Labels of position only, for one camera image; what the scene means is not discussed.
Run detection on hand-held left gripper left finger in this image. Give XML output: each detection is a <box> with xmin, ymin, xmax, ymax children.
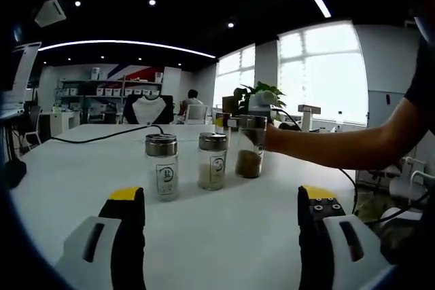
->
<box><xmin>53</xmin><ymin>186</ymin><xmax>145</xmax><ymax>290</ymax></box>

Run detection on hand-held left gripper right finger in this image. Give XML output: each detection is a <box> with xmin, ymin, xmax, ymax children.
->
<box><xmin>297</xmin><ymin>185</ymin><xmax>390</xmax><ymax>290</ymax></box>

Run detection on tall seasoning bottle white grains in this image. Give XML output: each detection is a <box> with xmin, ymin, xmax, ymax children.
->
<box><xmin>215</xmin><ymin>111</ymin><xmax>235</xmax><ymax>151</ymax></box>

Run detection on tall seasoning bottle brown powder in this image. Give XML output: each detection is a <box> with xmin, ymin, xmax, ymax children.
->
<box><xmin>235</xmin><ymin>114</ymin><xmax>268</xmax><ymax>179</ymax></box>

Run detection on short seasoning bottle cream granules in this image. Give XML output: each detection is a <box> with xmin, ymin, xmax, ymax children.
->
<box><xmin>197</xmin><ymin>132</ymin><xmax>228</xmax><ymax>191</ymax></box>

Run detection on short seasoning bottle white powder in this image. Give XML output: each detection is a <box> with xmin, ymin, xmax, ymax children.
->
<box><xmin>145</xmin><ymin>132</ymin><xmax>179</xmax><ymax>203</ymax></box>

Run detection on green leafy plant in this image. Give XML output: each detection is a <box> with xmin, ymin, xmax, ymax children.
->
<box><xmin>233</xmin><ymin>81</ymin><xmax>287</xmax><ymax>123</ymax></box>

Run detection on brown paper bag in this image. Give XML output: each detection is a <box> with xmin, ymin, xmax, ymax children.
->
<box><xmin>222</xmin><ymin>95</ymin><xmax>239</xmax><ymax>114</ymax></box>

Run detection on narrow window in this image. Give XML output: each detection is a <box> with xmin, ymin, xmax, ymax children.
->
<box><xmin>213</xmin><ymin>43</ymin><xmax>256</xmax><ymax>109</ymax></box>

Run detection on white office chair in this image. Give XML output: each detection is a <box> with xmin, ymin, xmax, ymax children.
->
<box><xmin>185</xmin><ymin>103</ymin><xmax>209</xmax><ymax>124</ymax></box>

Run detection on large window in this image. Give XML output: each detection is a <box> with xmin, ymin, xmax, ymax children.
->
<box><xmin>277</xmin><ymin>21</ymin><xmax>368</xmax><ymax>124</ymax></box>

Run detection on person's camouflage trousers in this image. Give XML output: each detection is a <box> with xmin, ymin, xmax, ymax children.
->
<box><xmin>356</xmin><ymin>194</ymin><xmax>429</xmax><ymax>266</ymax></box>

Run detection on white board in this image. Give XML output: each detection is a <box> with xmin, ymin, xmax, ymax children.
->
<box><xmin>368</xmin><ymin>89</ymin><xmax>408</xmax><ymax>134</ymax></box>

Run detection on black pouch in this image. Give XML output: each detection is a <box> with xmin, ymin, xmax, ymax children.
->
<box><xmin>5</xmin><ymin>159</ymin><xmax>27</xmax><ymax>189</ymax></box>

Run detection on storage shelf with white boxes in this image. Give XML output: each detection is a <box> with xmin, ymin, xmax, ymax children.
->
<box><xmin>56</xmin><ymin>67</ymin><xmax>164</xmax><ymax>124</ymax></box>

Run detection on white desk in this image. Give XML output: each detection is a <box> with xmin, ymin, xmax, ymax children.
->
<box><xmin>50</xmin><ymin>110</ymin><xmax>82</xmax><ymax>134</ymax></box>

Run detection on curved ceiling light strip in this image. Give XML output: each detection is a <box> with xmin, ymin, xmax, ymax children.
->
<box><xmin>37</xmin><ymin>39</ymin><xmax>216</xmax><ymax>58</ymax></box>

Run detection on black mesh office chair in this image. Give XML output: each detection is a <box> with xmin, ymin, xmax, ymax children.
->
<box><xmin>25</xmin><ymin>106</ymin><xmax>44</xmax><ymax>150</ymax></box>

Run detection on group of ceiling spotlights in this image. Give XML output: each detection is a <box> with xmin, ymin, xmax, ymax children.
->
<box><xmin>73</xmin><ymin>0</ymin><xmax>236</xmax><ymax>29</ymax></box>

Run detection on open laptop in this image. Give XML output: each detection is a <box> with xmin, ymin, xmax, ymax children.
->
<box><xmin>0</xmin><ymin>41</ymin><xmax>42</xmax><ymax>120</ymax></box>

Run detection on ceiling air conditioner unit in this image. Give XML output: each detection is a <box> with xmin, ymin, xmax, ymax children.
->
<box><xmin>35</xmin><ymin>0</ymin><xmax>67</xmax><ymax>28</ymax></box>

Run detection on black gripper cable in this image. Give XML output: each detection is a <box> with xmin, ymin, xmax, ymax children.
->
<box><xmin>270</xmin><ymin>106</ymin><xmax>358</xmax><ymax>216</ymax></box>

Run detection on black power cable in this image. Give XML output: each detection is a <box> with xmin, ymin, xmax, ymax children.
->
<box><xmin>50</xmin><ymin>124</ymin><xmax>164</xmax><ymax>144</ymax></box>

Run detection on white frame chair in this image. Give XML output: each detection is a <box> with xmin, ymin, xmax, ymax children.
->
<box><xmin>389</xmin><ymin>156</ymin><xmax>435</xmax><ymax>204</ymax></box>

